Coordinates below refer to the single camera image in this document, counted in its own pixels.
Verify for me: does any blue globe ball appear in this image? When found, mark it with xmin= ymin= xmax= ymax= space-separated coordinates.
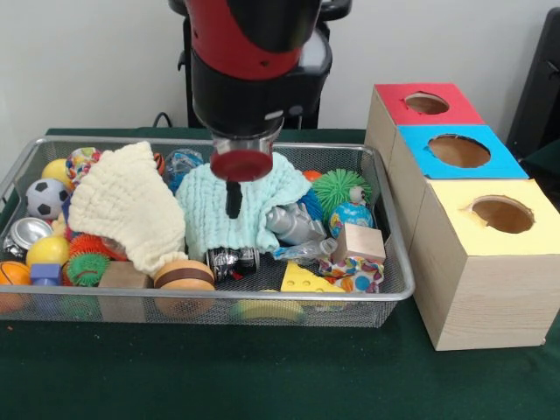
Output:
xmin=330 ymin=201 xmax=375 ymax=239

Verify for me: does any dark green tablecloth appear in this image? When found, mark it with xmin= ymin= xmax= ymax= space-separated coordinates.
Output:
xmin=0 ymin=128 xmax=560 ymax=420

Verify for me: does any blue spiky ball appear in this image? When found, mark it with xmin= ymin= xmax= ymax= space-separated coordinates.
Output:
xmin=299 ymin=191 xmax=325 ymax=221

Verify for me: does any mint green muslin cloth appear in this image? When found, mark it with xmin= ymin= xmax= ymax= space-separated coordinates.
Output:
xmin=175 ymin=153 xmax=312 ymax=262

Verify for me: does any yellow cheese wedge toy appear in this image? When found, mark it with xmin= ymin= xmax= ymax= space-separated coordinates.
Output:
xmin=280 ymin=261 xmax=347 ymax=294

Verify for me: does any green spiky ball with eyes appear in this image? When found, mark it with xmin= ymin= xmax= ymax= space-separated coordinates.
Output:
xmin=312 ymin=169 xmax=374 ymax=220

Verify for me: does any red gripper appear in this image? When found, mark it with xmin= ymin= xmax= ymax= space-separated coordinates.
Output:
xmin=208 ymin=147 xmax=274 ymax=220

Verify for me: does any clear mesh bin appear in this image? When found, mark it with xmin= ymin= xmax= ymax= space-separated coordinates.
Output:
xmin=0 ymin=134 xmax=416 ymax=327

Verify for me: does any plain wooden block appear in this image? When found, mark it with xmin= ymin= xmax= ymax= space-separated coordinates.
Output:
xmin=332 ymin=222 xmax=387 ymax=264

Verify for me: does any cream muslin cloth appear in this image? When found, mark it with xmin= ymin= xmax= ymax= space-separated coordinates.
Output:
xmin=68 ymin=142 xmax=188 ymax=277

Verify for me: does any dark green side table cloth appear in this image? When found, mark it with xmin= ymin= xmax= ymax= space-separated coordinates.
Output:
xmin=521 ymin=140 xmax=560 ymax=211

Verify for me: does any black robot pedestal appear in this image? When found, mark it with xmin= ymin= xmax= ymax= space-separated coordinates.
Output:
xmin=178 ymin=0 xmax=355 ymax=130

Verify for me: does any wooden box with three holes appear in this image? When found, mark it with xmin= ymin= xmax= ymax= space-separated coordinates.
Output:
xmin=365 ymin=83 xmax=560 ymax=352

